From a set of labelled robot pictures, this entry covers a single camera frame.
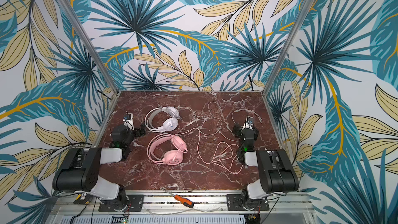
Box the pink headphones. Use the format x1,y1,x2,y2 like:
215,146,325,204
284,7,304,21
147,133,188,166

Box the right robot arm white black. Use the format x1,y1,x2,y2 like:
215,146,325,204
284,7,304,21
227,122,299,211

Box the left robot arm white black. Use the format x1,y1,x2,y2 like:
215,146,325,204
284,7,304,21
52,124,146,214

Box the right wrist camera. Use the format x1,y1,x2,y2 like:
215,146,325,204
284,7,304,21
243,116,255,130

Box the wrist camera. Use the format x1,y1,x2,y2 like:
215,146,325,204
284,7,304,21
243,116,255,130
123,113,134,130

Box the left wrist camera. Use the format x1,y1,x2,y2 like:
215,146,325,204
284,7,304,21
123,113,134,130

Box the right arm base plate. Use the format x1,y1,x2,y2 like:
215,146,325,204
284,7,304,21
226,193,269,211

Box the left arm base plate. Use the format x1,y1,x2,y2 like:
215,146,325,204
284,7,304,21
98,195,144,213

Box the aluminium front rail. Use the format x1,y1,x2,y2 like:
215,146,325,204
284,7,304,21
46,191,316,216

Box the orange handled screwdriver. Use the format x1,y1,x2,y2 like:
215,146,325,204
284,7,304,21
161,188,194,208

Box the left aluminium frame post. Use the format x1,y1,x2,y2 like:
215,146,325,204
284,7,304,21
57,0,119,94

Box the aluminium frame post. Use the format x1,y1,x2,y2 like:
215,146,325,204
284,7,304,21
57,0,119,94
262,0,315,98

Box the right aluminium frame post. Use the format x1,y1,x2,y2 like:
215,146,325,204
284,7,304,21
262,0,315,98

